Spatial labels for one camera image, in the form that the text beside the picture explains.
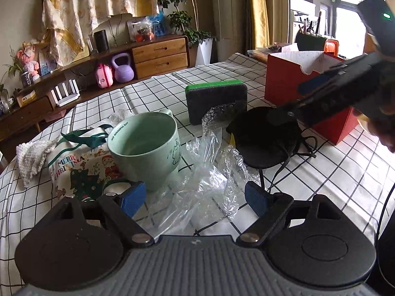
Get black face mask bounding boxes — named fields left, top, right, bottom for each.
left=226, top=106, right=318, bottom=187

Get Merry Christmas canvas tote bag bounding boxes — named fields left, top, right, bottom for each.
left=46, top=124, right=122, bottom=201

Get green and grey sponge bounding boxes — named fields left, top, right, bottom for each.
left=185, top=80, right=248, bottom=125

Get person right hand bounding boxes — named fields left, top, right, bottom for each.
left=353, top=108, right=394, bottom=153

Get clear crumpled plastic bag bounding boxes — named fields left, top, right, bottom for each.
left=135, top=102, right=260, bottom=239

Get light green ceramic mug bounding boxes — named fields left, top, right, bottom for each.
left=107, top=109, right=181, bottom=191

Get green orange tissue box organizer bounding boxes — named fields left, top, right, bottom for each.
left=295, top=12, right=339, bottom=56

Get red cardboard box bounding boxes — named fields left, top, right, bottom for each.
left=264, top=51, right=358, bottom=145

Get white knitted cloth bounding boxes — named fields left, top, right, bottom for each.
left=16, top=140, right=56, bottom=188

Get yellow curtain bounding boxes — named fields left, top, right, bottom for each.
left=246, top=0, right=270, bottom=50

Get white wifi router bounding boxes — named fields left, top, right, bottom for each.
left=50, top=79, right=80, bottom=108

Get purple kettlebell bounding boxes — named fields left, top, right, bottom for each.
left=111, top=53, right=135, bottom=83

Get pink small case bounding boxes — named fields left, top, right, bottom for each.
left=95, top=63, right=113, bottom=89

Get wooden TV console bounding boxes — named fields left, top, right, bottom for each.
left=1, top=35, right=190, bottom=140

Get black cylindrical speaker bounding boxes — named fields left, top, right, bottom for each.
left=93, top=29, right=109, bottom=53

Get bag of snacks on console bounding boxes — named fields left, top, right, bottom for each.
left=127, top=17, right=155, bottom=42

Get pink doll figure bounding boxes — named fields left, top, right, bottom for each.
left=17, top=42, right=40, bottom=82

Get floral draped cloth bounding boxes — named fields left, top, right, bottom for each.
left=42, top=0, right=157, bottom=66

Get potted green tree white planter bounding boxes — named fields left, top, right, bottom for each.
left=157, top=0, right=214, bottom=66

